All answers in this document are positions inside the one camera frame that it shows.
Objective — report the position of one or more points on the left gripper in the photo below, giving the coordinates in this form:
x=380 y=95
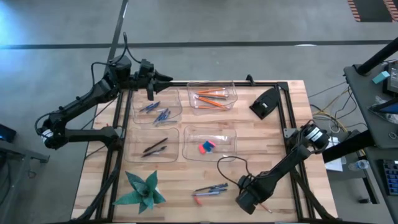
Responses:
x=146 y=81

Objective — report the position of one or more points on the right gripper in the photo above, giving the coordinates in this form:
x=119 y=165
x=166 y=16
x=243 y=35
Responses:
x=262 y=186

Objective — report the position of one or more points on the dark blue pen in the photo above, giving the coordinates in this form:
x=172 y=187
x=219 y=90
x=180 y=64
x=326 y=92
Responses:
x=146 y=108
x=219 y=189

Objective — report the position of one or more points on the black slim pen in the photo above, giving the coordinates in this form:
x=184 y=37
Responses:
x=211 y=187

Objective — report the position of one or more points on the pale blue crayon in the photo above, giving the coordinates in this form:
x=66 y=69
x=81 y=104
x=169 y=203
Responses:
x=168 y=122

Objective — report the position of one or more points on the grey translucent retractable pen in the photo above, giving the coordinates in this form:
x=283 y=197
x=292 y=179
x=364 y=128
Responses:
x=205 y=193

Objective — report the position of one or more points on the orange eraser black print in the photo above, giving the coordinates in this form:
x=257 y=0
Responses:
x=197 y=201

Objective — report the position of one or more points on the clear plastic bin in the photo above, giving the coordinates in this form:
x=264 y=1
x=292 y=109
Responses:
x=138 y=119
x=231 y=88
x=192 y=137
x=133 y=155

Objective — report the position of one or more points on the black retractable pen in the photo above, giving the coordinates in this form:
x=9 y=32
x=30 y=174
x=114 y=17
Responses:
x=154 y=152
x=155 y=145

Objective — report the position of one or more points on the blue eraser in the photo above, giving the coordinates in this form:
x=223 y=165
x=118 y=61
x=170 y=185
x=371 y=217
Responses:
x=206 y=149
x=209 y=145

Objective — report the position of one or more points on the pink eraser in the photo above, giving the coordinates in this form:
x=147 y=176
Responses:
x=212 y=143

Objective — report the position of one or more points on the red-orange eraser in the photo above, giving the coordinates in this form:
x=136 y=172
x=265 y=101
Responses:
x=202 y=150

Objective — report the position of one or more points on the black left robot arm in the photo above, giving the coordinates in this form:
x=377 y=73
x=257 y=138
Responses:
x=81 y=104

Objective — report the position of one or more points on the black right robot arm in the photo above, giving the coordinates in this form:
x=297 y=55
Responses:
x=292 y=161

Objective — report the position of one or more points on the white paper sheet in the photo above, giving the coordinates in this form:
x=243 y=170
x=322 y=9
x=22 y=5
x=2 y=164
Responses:
x=337 y=165

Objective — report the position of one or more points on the black wedge-shaped device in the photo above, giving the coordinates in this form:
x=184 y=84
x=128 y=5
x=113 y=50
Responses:
x=264 y=104

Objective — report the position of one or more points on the green artificial succulent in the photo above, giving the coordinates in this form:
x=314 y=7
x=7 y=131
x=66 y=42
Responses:
x=143 y=193

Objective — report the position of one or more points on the black beam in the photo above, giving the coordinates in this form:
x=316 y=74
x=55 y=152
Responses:
x=348 y=146

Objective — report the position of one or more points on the small black floor object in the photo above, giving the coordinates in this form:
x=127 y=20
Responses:
x=363 y=201

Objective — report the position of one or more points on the clear water bottle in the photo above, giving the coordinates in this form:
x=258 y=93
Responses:
x=359 y=165

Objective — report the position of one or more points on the grey side desk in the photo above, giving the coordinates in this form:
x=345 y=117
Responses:
x=376 y=211
x=360 y=93

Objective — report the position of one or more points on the backlit keyboard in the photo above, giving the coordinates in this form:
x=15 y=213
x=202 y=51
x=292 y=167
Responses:
x=390 y=177

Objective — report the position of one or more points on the grey metal desk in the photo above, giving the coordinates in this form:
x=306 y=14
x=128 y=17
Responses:
x=25 y=152

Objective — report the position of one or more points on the black device blue light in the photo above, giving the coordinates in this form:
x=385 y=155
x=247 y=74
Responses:
x=7 y=133

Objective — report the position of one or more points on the clear plastic bag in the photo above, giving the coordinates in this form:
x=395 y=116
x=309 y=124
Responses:
x=377 y=101

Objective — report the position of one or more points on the dark tablet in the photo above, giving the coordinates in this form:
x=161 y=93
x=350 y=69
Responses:
x=388 y=107

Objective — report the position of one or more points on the teal box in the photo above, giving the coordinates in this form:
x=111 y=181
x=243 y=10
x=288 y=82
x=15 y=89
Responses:
x=381 y=77

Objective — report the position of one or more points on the black desk device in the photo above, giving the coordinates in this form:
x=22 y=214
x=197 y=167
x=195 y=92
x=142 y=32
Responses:
x=392 y=77

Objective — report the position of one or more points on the black pole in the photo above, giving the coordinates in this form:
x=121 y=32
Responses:
x=377 y=57

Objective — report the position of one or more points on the black mat striped edges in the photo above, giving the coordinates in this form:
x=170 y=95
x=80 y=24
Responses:
x=373 y=9

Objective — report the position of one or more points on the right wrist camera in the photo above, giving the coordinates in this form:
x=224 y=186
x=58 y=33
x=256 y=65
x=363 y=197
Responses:
x=245 y=183

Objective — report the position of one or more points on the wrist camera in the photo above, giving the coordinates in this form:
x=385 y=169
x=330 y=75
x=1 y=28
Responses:
x=146 y=67
x=245 y=183

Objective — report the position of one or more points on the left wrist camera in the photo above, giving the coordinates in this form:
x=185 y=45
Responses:
x=146 y=67

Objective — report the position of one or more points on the grey metal bracket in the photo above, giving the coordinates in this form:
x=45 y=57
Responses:
x=288 y=133

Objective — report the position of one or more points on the black frame clamp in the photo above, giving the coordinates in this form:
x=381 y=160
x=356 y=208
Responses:
x=249 y=79

